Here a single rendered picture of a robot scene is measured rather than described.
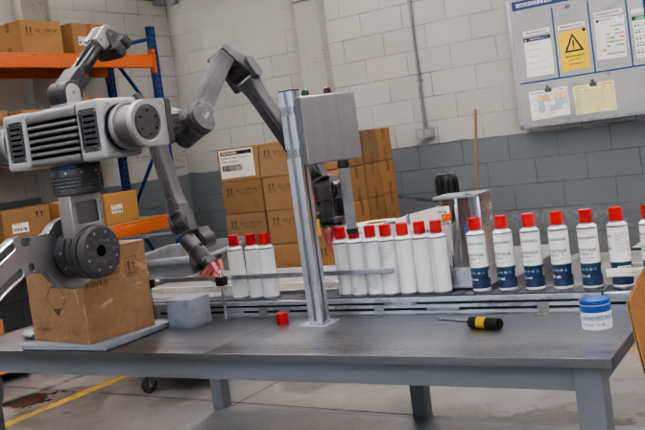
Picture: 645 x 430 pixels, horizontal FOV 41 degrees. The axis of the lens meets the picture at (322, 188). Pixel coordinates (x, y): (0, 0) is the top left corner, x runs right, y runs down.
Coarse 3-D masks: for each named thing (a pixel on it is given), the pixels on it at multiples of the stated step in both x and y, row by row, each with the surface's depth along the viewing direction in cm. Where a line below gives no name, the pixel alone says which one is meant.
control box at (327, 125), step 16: (304, 96) 239; (320, 96) 241; (336, 96) 243; (352, 96) 245; (304, 112) 239; (320, 112) 240; (336, 112) 243; (352, 112) 245; (304, 128) 239; (320, 128) 240; (336, 128) 243; (352, 128) 245; (304, 144) 239; (320, 144) 240; (336, 144) 242; (352, 144) 245; (304, 160) 241; (320, 160) 240; (336, 160) 243
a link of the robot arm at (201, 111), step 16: (224, 48) 260; (224, 64) 258; (240, 64) 263; (208, 80) 248; (224, 80) 254; (240, 80) 267; (208, 96) 244; (192, 112) 231; (208, 112) 236; (192, 128) 231; (208, 128) 232
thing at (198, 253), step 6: (198, 246) 284; (192, 252) 283; (198, 252) 283; (204, 252) 283; (192, 258) 284; (198, 258) 282; (216, 258) 286; (198, 264) 280; (192, 270) 281; (198, 270) 282
